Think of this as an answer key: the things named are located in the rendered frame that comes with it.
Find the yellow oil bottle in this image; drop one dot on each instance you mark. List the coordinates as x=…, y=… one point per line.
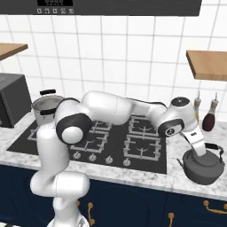
x=197, y=106

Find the black gas hob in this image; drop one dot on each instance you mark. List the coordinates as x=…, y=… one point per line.
x=118, y=147

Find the navy drawer front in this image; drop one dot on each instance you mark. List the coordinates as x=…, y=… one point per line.
x=192, y=204

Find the silver hob knob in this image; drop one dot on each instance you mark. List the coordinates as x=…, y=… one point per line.
x=92, y=157
x=77, y=155
x=127, y=162
x=109, y=160

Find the dark grey toaster oven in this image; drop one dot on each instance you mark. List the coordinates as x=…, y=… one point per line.
x=13, y=99

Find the wooden wall shelf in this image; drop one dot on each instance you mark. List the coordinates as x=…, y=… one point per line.
x=10, y=48
x=209, y=65

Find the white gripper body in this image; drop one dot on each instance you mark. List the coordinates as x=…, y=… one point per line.
x=198, y=147

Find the navy cupboard door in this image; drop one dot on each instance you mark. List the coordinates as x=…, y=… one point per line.
x=127, y=207
x=14, y=195

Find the dark grey kettle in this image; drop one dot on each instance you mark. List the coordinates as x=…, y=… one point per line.
x=204, y=171

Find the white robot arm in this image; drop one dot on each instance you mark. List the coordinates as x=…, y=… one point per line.
x=103, y=108

